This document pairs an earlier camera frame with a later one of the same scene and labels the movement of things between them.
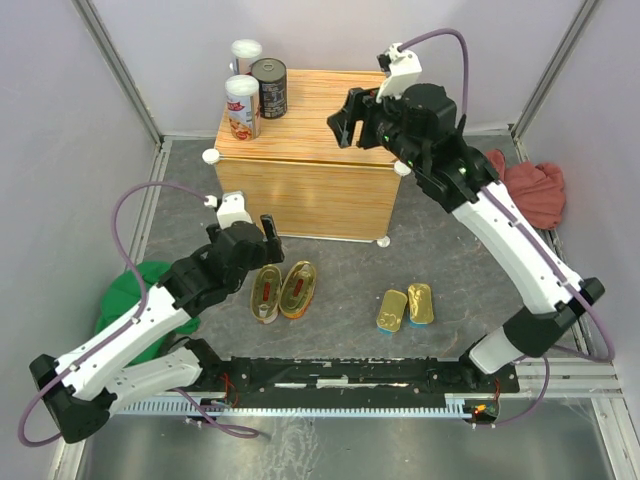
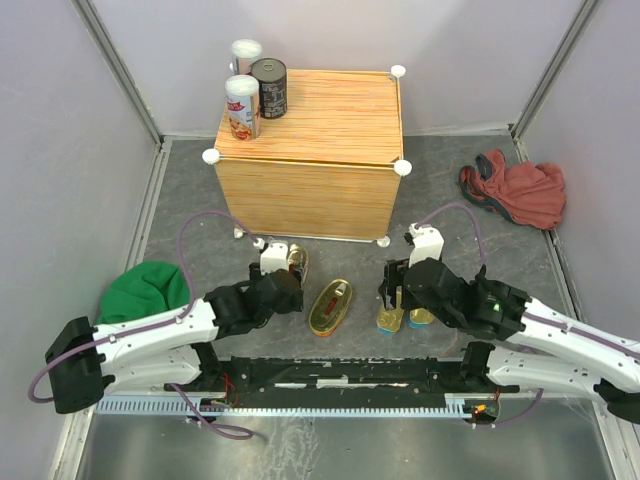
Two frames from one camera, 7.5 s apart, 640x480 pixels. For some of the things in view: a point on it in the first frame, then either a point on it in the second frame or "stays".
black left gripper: (270, 250) → (295, 303)
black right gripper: (363, 105) → (391, 279)
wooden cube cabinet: (297, 172) stays
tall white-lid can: (243, 51) stays
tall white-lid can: (243, 103) stays
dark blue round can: (272, 77) stays
